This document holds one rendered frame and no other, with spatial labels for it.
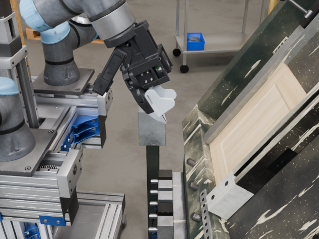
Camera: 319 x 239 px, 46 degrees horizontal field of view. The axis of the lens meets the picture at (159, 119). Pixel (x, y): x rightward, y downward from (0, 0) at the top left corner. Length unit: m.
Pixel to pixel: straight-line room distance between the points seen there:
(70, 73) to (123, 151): 1.41
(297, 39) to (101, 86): 0.75
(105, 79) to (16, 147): 0.53
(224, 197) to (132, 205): 1.40
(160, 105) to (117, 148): 2.20
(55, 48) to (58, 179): 0.57
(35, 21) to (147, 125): 0.95
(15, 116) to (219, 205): 0.64
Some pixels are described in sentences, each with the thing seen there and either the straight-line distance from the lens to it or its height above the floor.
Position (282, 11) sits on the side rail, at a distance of 1.52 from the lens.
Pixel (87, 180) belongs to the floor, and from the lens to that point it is 2.66.
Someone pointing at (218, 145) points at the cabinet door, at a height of 0.93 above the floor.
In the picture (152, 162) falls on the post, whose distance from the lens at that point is 1.75.
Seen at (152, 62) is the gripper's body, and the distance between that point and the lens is 0.69.
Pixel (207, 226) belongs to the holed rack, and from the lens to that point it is 1.14.
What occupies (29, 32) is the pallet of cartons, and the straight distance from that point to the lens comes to 5.30.
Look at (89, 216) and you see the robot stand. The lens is 2.12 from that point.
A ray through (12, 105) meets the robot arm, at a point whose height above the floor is 1.21.
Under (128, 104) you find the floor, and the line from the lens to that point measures 3.49.
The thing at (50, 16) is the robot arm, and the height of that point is 1.53.
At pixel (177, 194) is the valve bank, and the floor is 0.74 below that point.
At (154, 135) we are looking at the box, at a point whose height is 0.81.
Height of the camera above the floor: 1.73
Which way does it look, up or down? 32 degrees down
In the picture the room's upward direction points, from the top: straight up
